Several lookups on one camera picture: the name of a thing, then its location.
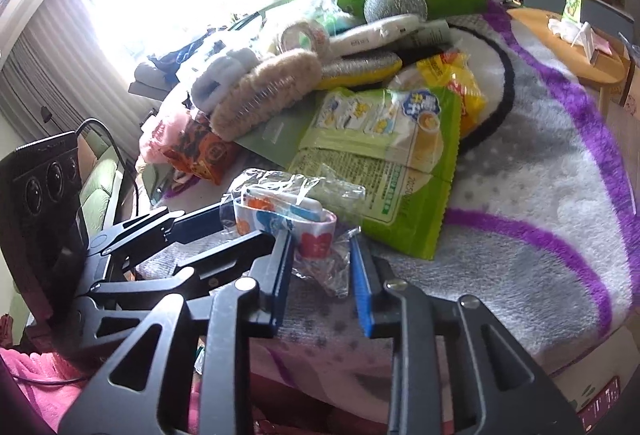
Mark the green flat paper sleeve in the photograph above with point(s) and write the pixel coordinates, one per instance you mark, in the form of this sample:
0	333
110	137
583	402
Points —
280	135

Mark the wrapped pale tape roll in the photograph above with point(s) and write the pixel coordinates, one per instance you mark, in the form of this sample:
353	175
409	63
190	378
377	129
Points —
305	35

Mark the patterned tape roll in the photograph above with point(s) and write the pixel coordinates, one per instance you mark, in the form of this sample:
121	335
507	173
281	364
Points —
310	240

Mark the yellow silver scouring sponge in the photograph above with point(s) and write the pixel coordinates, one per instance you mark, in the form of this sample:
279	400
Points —
360	70

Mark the white tube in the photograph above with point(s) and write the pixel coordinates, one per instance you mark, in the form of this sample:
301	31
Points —
434	32

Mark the green sofa cushion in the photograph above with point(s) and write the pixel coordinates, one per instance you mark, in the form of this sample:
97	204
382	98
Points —
97	200

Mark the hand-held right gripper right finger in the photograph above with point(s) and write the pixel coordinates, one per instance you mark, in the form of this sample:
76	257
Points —
362	287

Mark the pink plastic bag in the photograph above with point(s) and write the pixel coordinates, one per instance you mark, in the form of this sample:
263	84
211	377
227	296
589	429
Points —
160	130

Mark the round wooden table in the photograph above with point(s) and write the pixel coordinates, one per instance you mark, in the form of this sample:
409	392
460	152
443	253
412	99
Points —
600	70

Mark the green printed packet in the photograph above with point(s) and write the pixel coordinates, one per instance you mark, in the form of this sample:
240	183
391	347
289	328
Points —
400	175

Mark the pink fleece clothing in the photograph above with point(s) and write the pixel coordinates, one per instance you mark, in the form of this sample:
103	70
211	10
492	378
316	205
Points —
40	395

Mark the beige fluffy slipper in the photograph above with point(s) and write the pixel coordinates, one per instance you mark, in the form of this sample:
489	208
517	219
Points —
265	85

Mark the clear bag with green item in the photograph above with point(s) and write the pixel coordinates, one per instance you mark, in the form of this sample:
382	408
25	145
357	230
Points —
320	2

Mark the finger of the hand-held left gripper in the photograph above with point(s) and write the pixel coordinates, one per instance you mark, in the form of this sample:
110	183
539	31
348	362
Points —
220	260
200	220

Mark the grey sofa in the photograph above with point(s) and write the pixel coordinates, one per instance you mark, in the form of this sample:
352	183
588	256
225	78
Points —
145	75

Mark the brown curtain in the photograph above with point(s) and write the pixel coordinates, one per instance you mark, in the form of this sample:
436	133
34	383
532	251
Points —
40	80

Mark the yellow snack bag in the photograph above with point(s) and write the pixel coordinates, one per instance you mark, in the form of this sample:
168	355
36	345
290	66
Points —
460	90

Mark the grey fluffy slipper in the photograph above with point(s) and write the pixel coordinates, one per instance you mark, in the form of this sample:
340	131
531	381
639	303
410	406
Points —
220	75

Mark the cardboard box red label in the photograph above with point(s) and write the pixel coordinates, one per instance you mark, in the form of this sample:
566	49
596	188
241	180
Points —
590	380

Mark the orange snack bag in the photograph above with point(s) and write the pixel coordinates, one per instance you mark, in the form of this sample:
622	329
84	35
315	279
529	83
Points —
200	152

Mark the white wet wipes pack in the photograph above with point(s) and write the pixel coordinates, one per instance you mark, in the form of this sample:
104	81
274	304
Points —
370	35

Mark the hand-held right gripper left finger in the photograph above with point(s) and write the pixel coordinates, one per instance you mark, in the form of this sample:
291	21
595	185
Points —
280	277

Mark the steel wool scrubber ball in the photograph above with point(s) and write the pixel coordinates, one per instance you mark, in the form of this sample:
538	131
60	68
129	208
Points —
395	0

